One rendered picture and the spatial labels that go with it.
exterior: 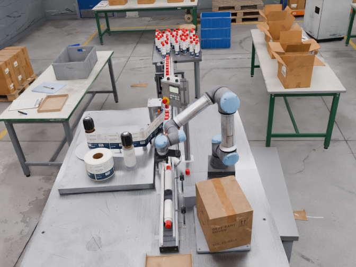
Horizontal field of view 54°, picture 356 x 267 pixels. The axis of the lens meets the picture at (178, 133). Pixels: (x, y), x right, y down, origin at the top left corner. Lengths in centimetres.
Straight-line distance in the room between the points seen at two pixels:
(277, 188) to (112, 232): 113
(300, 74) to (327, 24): 388
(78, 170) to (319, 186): 241
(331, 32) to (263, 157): 533
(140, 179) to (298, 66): 213
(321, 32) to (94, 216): 625
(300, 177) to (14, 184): 313
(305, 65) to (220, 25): 361
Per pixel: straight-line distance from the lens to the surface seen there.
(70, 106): 385
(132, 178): 253
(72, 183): 263
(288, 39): 457
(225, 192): 202
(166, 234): 213
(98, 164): 249
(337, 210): 369
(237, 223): 196
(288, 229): 226
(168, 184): 235
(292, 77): 390
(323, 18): 764
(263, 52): 491
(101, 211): 242
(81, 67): 438
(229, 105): 213
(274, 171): 265
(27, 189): 419
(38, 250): 234
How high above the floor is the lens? 249
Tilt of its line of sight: 33 degrees down
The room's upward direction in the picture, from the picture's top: 4 degrees counter-clockwise
